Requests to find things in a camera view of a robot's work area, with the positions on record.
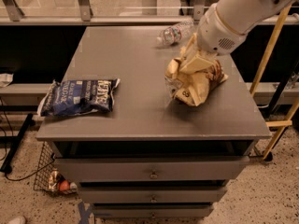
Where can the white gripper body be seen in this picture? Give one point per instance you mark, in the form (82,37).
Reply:
(215,34)

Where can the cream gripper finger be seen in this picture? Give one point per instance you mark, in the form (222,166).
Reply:
(194,62)
(190,49)

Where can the brown sea salt chip bag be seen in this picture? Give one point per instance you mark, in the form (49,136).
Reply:
(193,89)

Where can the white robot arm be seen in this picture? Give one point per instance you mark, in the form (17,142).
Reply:
(241,16)

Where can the blue chip bag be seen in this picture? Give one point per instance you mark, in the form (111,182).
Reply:
(78,97)

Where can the clear plastic water bottle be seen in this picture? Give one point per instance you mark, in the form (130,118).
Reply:
(175,33)

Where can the grey drawer cabinet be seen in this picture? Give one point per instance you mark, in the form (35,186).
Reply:
(145,122)

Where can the top grey drawer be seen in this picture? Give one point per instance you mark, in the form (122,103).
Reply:
(152,170)

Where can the grey drawer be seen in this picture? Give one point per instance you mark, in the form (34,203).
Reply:
(152,170)
(151,194)
(150,211)

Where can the bottom grey drawer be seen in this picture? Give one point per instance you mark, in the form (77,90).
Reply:
(150,211)

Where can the middle grey drawer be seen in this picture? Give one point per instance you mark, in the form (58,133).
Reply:
(151,194)

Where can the grey metal railing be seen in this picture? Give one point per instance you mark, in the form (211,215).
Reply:
(96,11)

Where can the orange ball in basket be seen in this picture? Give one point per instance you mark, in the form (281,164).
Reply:
(64,186)

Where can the crumpled snack wrapper in basket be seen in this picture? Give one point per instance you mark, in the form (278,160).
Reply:
(55,181)

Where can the white paper at left edge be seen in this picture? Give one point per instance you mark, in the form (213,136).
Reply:
(5,79)

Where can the black metal floor stand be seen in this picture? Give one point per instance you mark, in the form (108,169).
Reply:
(15,140)

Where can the white shoe tip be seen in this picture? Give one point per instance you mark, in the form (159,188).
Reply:
(18,220)

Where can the black wire basket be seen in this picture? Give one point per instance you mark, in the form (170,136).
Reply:
(44,168)

